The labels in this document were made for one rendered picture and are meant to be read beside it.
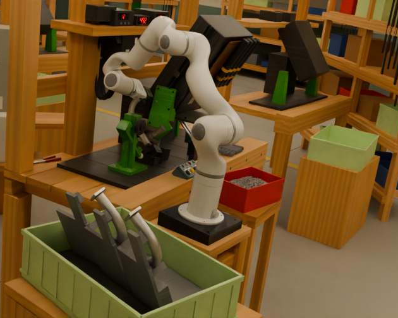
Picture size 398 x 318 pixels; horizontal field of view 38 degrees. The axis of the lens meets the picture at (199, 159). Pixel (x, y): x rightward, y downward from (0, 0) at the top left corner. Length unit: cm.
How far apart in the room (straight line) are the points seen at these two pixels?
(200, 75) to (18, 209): 107
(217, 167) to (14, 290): 86
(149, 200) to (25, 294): 75
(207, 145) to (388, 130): 338
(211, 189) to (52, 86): 101
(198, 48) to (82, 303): 113
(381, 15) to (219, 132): 383
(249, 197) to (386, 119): 289
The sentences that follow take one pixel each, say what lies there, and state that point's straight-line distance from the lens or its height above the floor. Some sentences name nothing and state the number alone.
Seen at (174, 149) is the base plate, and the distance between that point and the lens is 321.
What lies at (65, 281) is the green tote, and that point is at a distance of 184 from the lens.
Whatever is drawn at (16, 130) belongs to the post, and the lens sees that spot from 267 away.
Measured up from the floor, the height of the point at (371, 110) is 82.
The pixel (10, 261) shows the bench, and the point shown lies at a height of 43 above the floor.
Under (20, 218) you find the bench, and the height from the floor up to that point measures 66.
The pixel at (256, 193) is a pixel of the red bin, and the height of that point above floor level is 89.
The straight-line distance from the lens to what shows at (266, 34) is 1202.
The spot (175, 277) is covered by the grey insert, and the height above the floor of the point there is 85.
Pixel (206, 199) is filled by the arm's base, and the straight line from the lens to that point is 230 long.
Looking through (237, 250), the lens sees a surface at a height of 76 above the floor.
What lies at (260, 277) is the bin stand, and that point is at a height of 36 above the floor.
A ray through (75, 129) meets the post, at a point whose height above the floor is 102.
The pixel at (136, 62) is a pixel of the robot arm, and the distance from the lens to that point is 257.
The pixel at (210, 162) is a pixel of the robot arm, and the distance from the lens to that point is 224.
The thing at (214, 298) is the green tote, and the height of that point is 92.
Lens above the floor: 181
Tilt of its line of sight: 17 degrees down
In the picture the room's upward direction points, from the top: 8 degrees clockwise
